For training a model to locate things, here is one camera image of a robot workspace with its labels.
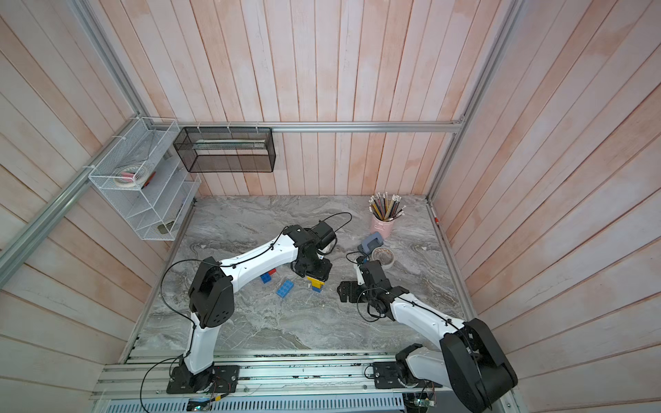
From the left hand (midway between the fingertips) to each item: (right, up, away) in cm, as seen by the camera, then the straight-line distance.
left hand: (317, 278), depth 85 cm
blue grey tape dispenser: (+21, +11, +16) cm, 28 cm away
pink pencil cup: (+27, +17, +16) cm, 35 cm away
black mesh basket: (-38, +49, +18) cm, 65 cm away
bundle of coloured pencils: (+27, +25, +16) cm, 40 cm away
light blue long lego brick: (-12, -4, +6) cm, 14 cm away
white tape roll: (+26, +6, +16) cm, 31 cm away
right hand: (+11, -4, +4) cm, 12 cm away
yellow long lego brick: (-1, -3, +4) cm, 5 cm away
